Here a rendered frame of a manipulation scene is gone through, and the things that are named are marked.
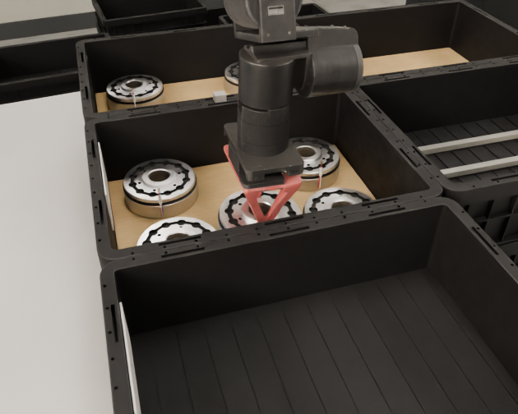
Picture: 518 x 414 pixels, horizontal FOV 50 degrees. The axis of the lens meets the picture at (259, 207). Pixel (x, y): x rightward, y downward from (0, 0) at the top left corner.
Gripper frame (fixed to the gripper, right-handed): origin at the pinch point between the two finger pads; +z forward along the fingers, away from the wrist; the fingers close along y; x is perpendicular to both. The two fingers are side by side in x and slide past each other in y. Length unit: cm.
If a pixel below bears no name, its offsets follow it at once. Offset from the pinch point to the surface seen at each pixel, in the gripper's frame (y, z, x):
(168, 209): 9.6, 5.9, 9.7
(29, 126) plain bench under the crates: 66, 22, 32
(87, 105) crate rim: 26.4, -2.1, 18.3
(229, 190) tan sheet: 13.3, 7.0, 0.1
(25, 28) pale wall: 311, 88, 52
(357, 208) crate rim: -7.1, -3.5, -9.2
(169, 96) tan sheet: 45.2, 7.3, 3.5
